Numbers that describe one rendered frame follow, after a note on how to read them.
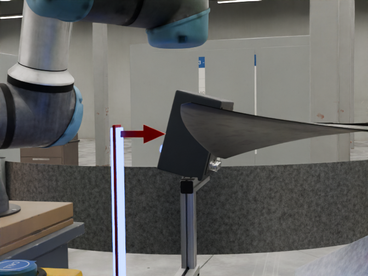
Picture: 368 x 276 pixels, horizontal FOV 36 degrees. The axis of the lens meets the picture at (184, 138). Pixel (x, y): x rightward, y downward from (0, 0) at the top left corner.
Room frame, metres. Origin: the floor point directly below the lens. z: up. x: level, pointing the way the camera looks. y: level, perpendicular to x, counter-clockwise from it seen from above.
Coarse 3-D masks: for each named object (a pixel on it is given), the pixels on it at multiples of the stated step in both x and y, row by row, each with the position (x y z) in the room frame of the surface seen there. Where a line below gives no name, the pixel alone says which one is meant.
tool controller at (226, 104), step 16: (176, 96) 1.27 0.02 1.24; (192, 96) 1.27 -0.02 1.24; (208, 96) 1.31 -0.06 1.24; (176, 112) 1.27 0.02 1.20; (176, 128) 1.27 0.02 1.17; (176, 144) 1.27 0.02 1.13; (192, 144) 1.27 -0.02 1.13; (160, 160) 1.28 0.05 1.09; (176, 160) 1.27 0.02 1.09; (192, 160) 1.27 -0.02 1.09; (208, 160) 1.27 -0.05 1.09; (192, 176) 1.27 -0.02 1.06
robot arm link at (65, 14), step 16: (32, 0) 0.58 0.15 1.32; (48, 0) 0.56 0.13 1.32; (64, 0) 0.56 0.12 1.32; (80, 0) 0.57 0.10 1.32; (96, 0) 0.58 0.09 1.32; (112, 0) 0.59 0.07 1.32; (128, 0) 0.60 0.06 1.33; (48, 16) 0.58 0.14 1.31; (64, 16) 0.58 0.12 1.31; (80, 16) 0.59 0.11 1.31; (96, 16) 0.60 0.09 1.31; (112, 16) 0.61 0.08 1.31; (128, 16) 0.62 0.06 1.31
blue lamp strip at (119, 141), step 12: (120, 144) 0.70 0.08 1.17; (120, 156) 0.70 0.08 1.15; (120, 168) 0.70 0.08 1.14; (120, 180) 0.70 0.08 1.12; (120, 192) 0.70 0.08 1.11; (120, 204) 0.70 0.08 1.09; (120, 216) 0.70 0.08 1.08; (120, 228) 0.70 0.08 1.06; (120, 240) 0.70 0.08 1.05; (120, 252) 0.69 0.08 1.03; (120, 264) 0.69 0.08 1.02
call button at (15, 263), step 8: (0, 264) 0.46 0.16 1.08; (8, 264) 0.46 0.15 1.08; (16, 264) 0.46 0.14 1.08; (24, 264) 0.46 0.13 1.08; (32, 264) 0.46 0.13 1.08; (0, 272) 0.44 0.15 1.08; (8, 272) 0.44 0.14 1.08; (16, 272) 0.45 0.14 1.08; (24, 272) 0.45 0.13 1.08; (32, 272) 0.46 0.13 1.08
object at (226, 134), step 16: (192, 112) 0.62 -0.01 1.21; (208, 112) 0.60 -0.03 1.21; (224, 112) 0.59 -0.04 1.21; (192, 128) 0.69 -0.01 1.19; (208, 128) 0.68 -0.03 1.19; (224, 128) 0.68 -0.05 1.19; (240, 128) 0.67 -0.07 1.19; (256, 128) 0.67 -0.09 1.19; (272, 128) 0.66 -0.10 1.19; (288, 128) 0.65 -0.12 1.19; (304, 128) 0.64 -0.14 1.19; (320, 128) 0.63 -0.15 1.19; (336, 128) 0.59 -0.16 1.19; (352, 128) 0.59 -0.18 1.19; (208, 144) 0.75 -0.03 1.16; (224, 144) 0.75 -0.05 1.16; (240, 144) 0.75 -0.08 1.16; (256, 144) 0.75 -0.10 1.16; (272, 144) 0.76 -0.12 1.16
